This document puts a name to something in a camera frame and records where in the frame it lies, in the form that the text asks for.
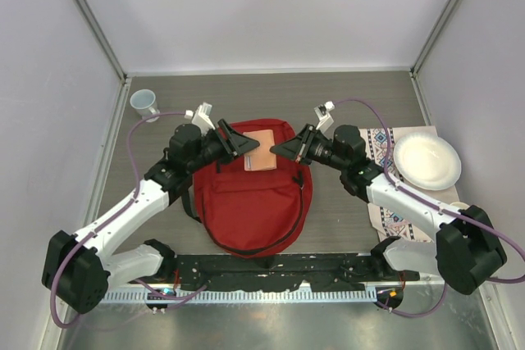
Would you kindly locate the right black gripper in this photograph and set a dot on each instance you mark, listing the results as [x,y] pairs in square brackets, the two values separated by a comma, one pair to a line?
[299,147]

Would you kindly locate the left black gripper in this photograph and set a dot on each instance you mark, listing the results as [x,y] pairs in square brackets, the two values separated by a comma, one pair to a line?
[236,143]

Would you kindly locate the tan leather wallet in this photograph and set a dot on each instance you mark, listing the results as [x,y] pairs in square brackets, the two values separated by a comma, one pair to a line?
[260,159]

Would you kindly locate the red backpack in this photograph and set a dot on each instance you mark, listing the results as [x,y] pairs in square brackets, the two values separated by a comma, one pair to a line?
[251,213]

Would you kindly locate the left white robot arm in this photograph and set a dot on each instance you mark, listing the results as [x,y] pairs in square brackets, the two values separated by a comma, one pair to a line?
[80,268]

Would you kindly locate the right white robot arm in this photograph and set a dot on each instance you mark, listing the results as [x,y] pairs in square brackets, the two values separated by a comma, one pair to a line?
[462,248]

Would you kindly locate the translucent plastic cup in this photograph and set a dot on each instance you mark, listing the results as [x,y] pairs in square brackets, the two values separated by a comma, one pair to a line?
[144,102]

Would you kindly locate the patterned cloth placemat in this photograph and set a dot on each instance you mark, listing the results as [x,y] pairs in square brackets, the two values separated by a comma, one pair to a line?
[385,222]

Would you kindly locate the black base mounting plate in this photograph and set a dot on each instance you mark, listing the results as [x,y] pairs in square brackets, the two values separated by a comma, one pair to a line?
[353,263]

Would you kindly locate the white paper plate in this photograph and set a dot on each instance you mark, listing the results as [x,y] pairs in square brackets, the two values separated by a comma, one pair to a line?
[427,161]

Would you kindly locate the cream yellow mug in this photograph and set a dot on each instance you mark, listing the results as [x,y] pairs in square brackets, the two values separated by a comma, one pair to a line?
[460,205]

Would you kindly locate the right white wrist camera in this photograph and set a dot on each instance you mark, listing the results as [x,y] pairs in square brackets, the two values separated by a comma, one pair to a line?
[323,113]

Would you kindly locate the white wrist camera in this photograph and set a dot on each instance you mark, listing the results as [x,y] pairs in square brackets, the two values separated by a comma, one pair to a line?
[201,117]
[323,113]

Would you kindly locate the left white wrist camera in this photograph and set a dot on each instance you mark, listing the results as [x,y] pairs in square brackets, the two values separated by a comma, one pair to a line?
[201,117]

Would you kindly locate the slotted cable duct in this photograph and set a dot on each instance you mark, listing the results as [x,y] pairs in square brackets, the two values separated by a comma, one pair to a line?
[304,294]

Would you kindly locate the aluminium frame rail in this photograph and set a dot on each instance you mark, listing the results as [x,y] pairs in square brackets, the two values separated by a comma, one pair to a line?
[426,278]

